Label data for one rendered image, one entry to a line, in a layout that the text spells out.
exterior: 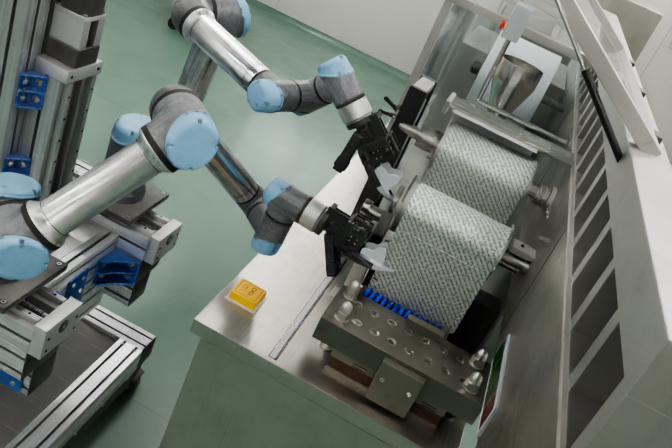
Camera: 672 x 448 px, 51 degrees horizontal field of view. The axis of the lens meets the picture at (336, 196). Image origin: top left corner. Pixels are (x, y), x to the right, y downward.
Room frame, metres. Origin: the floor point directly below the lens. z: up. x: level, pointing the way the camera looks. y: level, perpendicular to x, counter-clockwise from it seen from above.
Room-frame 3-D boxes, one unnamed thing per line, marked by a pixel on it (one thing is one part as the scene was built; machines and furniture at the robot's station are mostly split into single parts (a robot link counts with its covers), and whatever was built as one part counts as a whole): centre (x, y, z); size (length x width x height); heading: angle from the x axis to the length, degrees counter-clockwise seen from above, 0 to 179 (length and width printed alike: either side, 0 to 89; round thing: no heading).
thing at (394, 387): (1.25, -0.29, 0.97); 0.10 x 0.03 x 0.11; 81
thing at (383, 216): (1.58, -0.12, 1.05); 0.06 x 0.05 x 0.31; 81
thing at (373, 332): (1.34, -0.29, 1.00); 0.40 x 0.16 x 0.06; 81
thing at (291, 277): (2.47, -0.33, 0.88); 2.52 x 0.66 x 0.04; 171
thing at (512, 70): (2.24, -0.37, 1.50); 0.14 x 0.14 x 0.06
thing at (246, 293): (1.42, 0.10, 0.91); 0.07 x 0.07 x 0.02; 81
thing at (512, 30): (2.08, -0.26, 1.66); 0.07 x 0.07 x 0.10; 82
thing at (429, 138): (1.79, -0.17, 1.34); 0.06 x 0.06 x 0.06; 81
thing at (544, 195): (1.75, -0.48, 1.34); 0.07 x 0.07 x 0.07; 81
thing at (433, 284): (1.46, -0.28, 1.12); 0.23 x 0.01 x 0.18; 81
